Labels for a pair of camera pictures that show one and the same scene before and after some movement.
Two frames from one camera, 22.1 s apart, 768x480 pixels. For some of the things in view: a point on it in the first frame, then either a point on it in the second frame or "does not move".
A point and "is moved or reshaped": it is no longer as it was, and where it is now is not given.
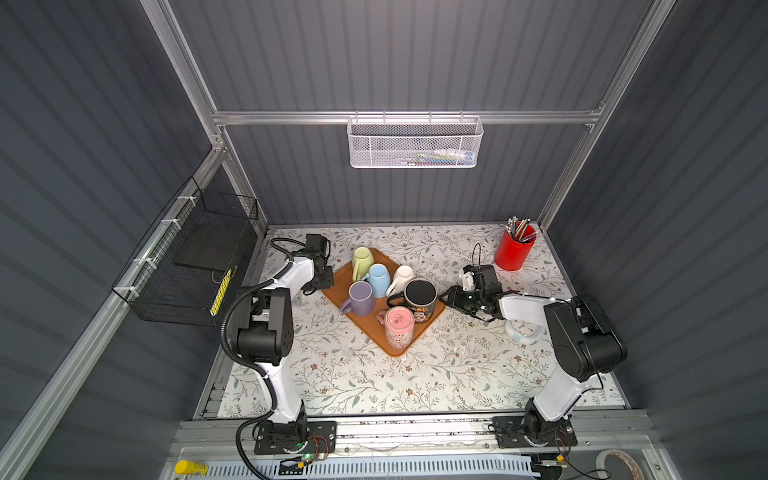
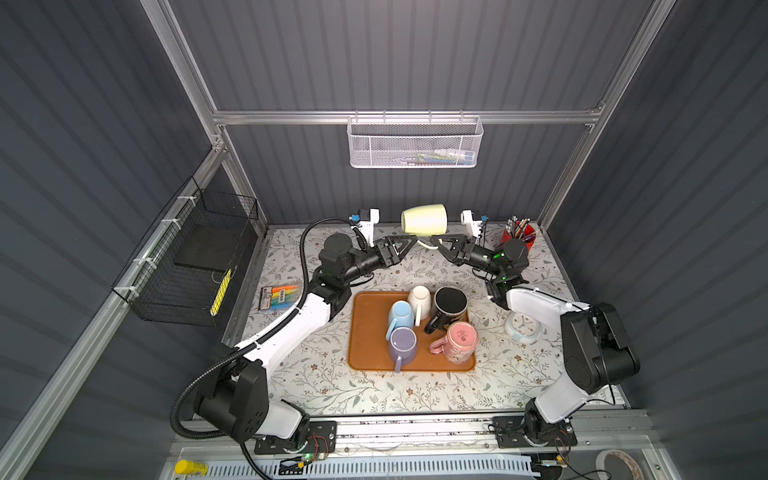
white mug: [404, 274] to [420, 300]
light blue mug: [380, 278] to [402, 314]
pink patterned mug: [399, 322] to [460, 343]
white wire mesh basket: [414, 141] does not move
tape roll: [600, 462] does not move
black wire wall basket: [180, 264] does not move
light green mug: [363, 261] is moved or reshaped
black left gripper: [326, 280] to [386, 255]
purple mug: [361, 301] to [402, 346]
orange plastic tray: [379, 258] is moved or reshaped
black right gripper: [455, 299] to [463, 254]
